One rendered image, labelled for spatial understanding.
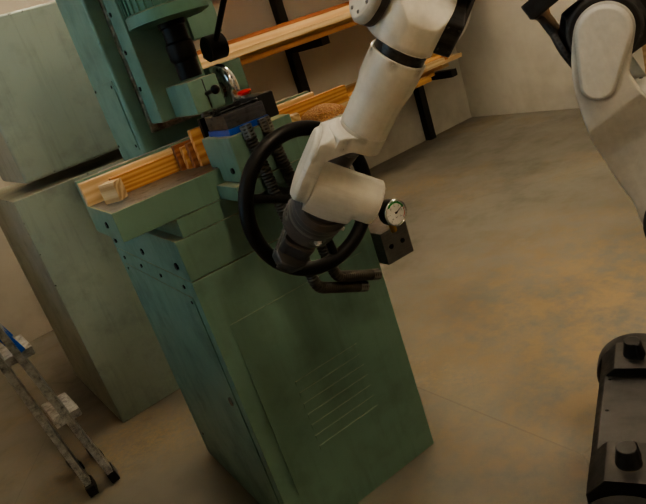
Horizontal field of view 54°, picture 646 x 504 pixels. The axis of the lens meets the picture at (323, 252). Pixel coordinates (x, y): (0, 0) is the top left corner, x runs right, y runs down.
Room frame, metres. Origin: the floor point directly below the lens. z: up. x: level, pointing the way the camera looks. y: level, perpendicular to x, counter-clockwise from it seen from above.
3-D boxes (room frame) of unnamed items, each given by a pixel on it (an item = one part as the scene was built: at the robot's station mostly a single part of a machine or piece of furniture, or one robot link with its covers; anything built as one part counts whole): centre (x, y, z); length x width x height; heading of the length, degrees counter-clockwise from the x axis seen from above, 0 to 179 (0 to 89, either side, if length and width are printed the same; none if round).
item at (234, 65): (1.69, 0.10, 1.02); 0.09 x 0.07 x 0.12; 118
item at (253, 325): (1.56, 0.21, 0.36); 0.58 x 0.45 x 0.71; 28
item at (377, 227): (1.45, -0.15, 0.58); 0.12 x 0.08 x 0.08; 28
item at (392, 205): (1.39, -0.18, 0.65); 0.06 x 0.04 x 0.08; 118
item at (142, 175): (1.49, 0.10, 0.92); 0.62 x 0.02 x 0.04; 118
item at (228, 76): (1.63, 0.10, 1.02); 0.12 x 0.03 x 0.12; 28
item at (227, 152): (1.28, 0.07, 0.91); 0.15 x 0.14 x 0.09; 118
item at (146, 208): (1.36, 0.11, 0.87); 0.61 x 0.30 x 0.06; 118
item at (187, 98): (1.47, 0.16, 1.03); 0.14 x 0.07 x 0.09; 28
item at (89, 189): (1.47, 0.17, 0.92); 0.60 x 0.02 x 0.05; 118
